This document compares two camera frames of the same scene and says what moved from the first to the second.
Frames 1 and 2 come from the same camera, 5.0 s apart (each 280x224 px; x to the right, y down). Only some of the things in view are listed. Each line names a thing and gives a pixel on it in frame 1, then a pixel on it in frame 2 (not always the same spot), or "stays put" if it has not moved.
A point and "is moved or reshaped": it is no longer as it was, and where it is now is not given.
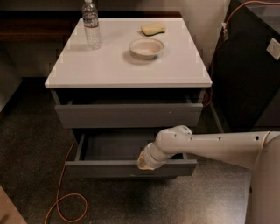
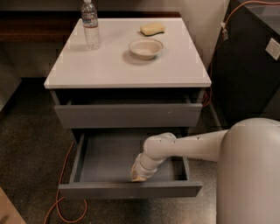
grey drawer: [116, 154] is moved or reshaped
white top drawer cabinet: [113, 66] stays put
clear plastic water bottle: [90, 18] stays put
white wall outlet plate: [273, 48] stays put
